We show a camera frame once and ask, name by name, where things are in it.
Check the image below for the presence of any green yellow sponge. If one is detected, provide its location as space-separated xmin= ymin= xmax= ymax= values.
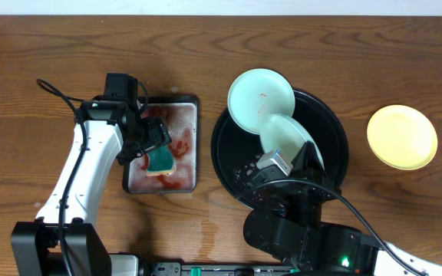
xmin=146 ymin=146 xmax=176 ymax=176

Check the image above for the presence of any light blue plate with streaks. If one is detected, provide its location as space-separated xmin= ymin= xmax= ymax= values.
xmin=259 ymin=113 xmax=325 ymax=167

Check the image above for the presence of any yellow plate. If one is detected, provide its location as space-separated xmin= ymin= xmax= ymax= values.
xmin=366 ymin=105 xmax=438 ymax=170

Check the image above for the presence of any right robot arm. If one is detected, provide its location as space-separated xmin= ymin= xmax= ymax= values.
xmin=239 ymin=142 xmax=442 ymax=276

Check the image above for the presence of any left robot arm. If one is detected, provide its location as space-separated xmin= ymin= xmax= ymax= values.
xmin=11 ymin=98 xmax=171 ymax=276

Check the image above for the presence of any black rectangular soapy water tray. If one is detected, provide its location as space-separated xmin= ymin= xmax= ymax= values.
xmin=123 ymin=96 xmax=198 ymax=194

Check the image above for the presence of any round black serving tray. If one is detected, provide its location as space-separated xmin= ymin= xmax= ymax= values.
xmin=211 ymin=90 xmax=349 ymax=196

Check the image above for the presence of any light blue plate upper left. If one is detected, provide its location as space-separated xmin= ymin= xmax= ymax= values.
xmin=227 ymin=68 xmax=295 ymax=134

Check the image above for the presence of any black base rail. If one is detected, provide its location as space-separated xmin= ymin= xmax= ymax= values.
xmin=140 ymin=262 xmax=299 ymax=276

